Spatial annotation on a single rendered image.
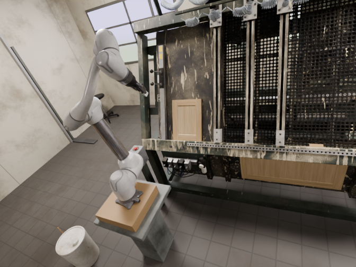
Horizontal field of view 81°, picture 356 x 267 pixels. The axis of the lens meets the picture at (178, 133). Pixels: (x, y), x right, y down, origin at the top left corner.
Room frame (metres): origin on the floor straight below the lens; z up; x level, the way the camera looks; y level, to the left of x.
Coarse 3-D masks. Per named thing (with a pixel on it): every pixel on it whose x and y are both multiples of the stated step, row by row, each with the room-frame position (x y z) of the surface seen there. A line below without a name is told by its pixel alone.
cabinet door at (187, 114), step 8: (176, 104) 1.90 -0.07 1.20; (184, 104) 1.85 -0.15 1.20; (192, 104) 1.80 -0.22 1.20; (200, 104) 1.76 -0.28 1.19; (176, 112) 1.86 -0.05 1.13; (184, 112) 1.82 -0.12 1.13; (192, 112) 1.77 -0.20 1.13; (200, 112) 1.73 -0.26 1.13; (176, 120) 1.83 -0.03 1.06; (184, 120) 1.79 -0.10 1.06; (192, 120) 1.74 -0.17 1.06; (200, 120) 1.70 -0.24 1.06; (176, 128) 1.80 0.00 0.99; (184, 128) 1.75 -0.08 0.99; (192, 128) 1.71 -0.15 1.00; (200, 128) 1.66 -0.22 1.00; (176, 136) 1.76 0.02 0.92; (184, 136) 1.72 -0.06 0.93; (192, 136) 1.67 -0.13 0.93; (200, 136) 1.63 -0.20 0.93
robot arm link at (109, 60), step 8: (112, 48) 1.14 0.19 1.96; (96, 56) 1.07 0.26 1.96; (104, 56) 1.04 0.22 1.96; (112, 56) 1.05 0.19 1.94; (120, 56) 1.13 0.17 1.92; (104, 64) 1.03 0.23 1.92; (112, 64) 1.04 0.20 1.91; (120, 64) 1.07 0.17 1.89; (104, 72) 1.05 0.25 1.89; (112, 72) 1.05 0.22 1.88; (120, 72) 1.07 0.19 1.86; (120, 80) 1.11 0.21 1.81
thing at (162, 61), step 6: (162, 48) 2.19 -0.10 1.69; (162, 54) 2.17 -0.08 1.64; (162, 60) 2.14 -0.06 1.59; (162, 66) 2.12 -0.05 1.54; (162, 90) 2.02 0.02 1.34; (162, 96) 2.00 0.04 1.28; (162, 102) 1.97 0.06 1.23; (162, 108) 1.95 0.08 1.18; (162, 114) 1.92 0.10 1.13; (162, 120) 1.90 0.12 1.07; (162, 126) 1.87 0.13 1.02; (162, 132) 1.84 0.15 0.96; (162, 138) 1.82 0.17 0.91
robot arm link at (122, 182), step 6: (114, 174) 1.24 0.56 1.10; (120, 174) 1.22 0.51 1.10; (126, 174) 1.24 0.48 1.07; (132, 174) 1.28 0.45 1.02; (114, 180) 1.19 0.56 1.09; (120, 180) 1.18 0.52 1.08; (126, 180) 1.20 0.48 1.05; (132, 180) 1.24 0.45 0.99; (114, 186) 1.17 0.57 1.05; (120, 186) 1.16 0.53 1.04; (126, 186) 1.17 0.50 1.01; (132, 186) 1.21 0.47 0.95; (114, 192) 1.17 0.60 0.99; (120, 192) 1.15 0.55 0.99; (126, 192) 1.16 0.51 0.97; (132, 192) 1.19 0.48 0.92; (120, 198) 1.16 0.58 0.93; (126, 198) 1.15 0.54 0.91
